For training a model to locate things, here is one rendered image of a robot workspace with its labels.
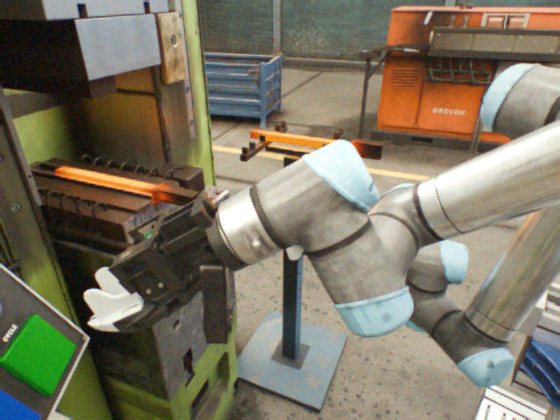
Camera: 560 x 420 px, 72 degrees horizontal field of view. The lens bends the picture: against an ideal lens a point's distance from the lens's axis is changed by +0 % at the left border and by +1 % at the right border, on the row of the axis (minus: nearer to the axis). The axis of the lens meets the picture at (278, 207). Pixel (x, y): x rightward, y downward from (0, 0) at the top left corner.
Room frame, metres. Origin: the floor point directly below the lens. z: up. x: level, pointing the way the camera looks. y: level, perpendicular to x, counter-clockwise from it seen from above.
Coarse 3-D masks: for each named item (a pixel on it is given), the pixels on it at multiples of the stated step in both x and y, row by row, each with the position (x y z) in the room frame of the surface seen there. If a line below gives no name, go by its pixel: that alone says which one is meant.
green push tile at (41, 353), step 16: (32, 320) 0.36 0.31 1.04; (16, 336) 0.33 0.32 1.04; (32, 336) 0.34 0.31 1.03; (48, 336) 0.35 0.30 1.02; (16, 352) 0.31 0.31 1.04; (32, 352) 0.32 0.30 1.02; (48, 352) 0.34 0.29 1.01; (64, 352) 0.35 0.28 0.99; (16, 368) 0.30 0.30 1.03; (32, 368) 0.31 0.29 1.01; (48, 368) 0.32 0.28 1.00; (64, 368) 0.33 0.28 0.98; (32, 384) 0.30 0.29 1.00; (48, 384) 0.30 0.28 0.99
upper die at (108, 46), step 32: (0, 32) 0.75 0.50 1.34; (32, 32) 0.72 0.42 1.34; (64, 32) 0.70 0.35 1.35; (96, 32) 0.72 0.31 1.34; (128, 32) 0.79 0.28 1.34; (0, 64) 0.76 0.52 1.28; (32, 64) 0.73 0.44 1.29; (64, 64) 0.70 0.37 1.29; (96, 64) 0.71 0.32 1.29; (128, 64) 0.78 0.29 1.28
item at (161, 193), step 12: (60, 168) 0.91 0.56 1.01; (72, 168) 0.91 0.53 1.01; (96, 180) 0.85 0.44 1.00; (108, 180) 0.84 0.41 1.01; (120, 180) 0.84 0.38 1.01; (132, 180) 0.84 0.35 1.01; (144, 192) 0.80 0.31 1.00; (156, 192) 0.77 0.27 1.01; (168, 192) 0.77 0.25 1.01; (180, 192) 0.77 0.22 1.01; (192, 192) 0.77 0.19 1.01; (180, 204) 0.76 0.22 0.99
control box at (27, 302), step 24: (0, 264) 0.40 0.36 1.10; (0, 288) 0.37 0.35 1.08; (24, 288) 0.39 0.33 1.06; (0, 312) 0.34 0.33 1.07; (24, 312) 0.36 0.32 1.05; (48, 312) 0.39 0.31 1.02; (0, 336) 0.32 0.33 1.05; (72, 336) 0.38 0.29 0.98; (72, 360) 0.35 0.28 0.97; (0, 384) 0.28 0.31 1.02; (24, 384) 0.29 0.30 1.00; (48, 408) 0.29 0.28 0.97
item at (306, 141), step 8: (256, 136) 1.20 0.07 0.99; (272, 136) 1.18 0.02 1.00; (280, 136) 1.17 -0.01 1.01; (288, 136) 1.16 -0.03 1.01; (296, 136) 1.16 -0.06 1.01; (304, 136) 1.16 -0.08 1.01; (296, 144) 1.15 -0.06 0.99; (304, 144) 1.14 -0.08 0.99; (312, 144) 1.13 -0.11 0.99; (320, 144) 1.12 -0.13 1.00; (352, 144) 1.08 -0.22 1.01; (360, 144) 1.07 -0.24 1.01; (368, 144) 1.06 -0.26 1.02; (376, 144) 1.06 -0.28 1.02; (360, 152) 1.08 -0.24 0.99; (368, 152) 1.07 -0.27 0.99; (376, 152) 1.06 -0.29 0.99
